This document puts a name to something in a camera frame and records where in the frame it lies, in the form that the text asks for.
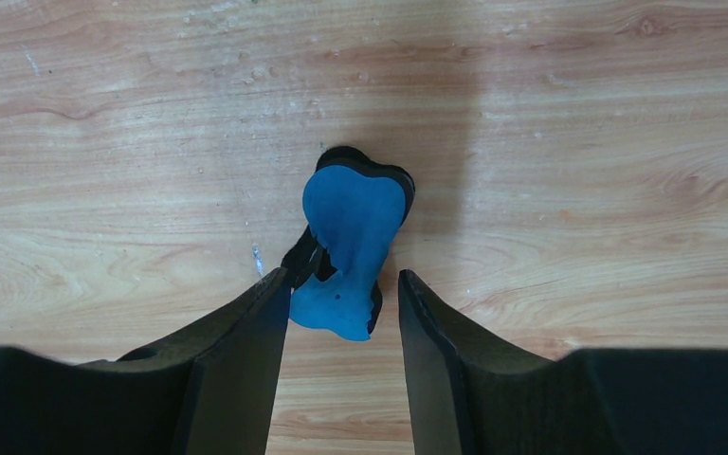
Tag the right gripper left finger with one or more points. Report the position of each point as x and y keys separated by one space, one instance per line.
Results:
x=207 y=388

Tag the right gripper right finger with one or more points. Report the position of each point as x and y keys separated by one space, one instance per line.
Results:
x=472 y=392

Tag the blue whiteboard eraser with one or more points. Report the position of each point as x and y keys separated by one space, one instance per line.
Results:
x=354 y=208

